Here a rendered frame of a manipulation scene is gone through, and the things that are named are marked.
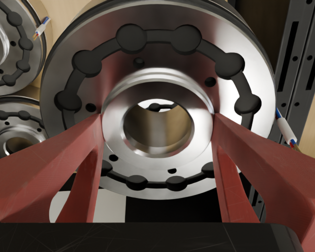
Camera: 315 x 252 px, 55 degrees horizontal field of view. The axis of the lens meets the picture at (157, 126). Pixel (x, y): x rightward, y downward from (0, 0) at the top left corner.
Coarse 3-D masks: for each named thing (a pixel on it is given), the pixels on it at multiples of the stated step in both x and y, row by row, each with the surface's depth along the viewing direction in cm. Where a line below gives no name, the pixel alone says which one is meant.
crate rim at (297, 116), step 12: (312, 24) 17; (312, 36) 17; (312, 48) 18; (300, 60) 18; (312, 60) 18; (300, 72) 19; (312, 72) 19; (300, 84) 19; (312, 84) 19; (300, 96) 20; (312, 96) 20; (288, 108) 20; (300, 108) 20; (288, 120) 21; (300, 120) 21; (300, 132) 22; (288, 144) 22; (264, 204) 26; (264, 216) 27
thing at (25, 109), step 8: (0, 104) 27; (8, 104) 27; (16, 104) 27; (24, 104) 27; (32, 104) 28; (0, 112) 28; (8, 112) 28; (16, 112) 28; (24, 112) 28; (32, 112) 28; (0, 120) 28; (8, 120) 28; (16, 120) 28; (24, 120) 28; (32, 120) 28; (40, 120) 29; (0, 128) 29; (32, 128) 29; (40, 128) 29
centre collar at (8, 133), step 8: (8, 128) 29; (16, 128) 28; (24, 128) 29; (0, 136) 29; (8, 136) 29; (16, 136) 29; (24, 136) 29; (32, 136) 29; (40, 136) 29; (0, 144) 29; (0, 152) 30; (8, 152) 30
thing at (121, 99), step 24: (168, 72) 12; (120, 96) 12; (144, 96) 12; (168, 96) 12; (192, 96) 12; (120, 120) 12; (192, 120) 12; (120, 144) 13; (192, 144) 13; (144, 168) 14; (168, 168) 14
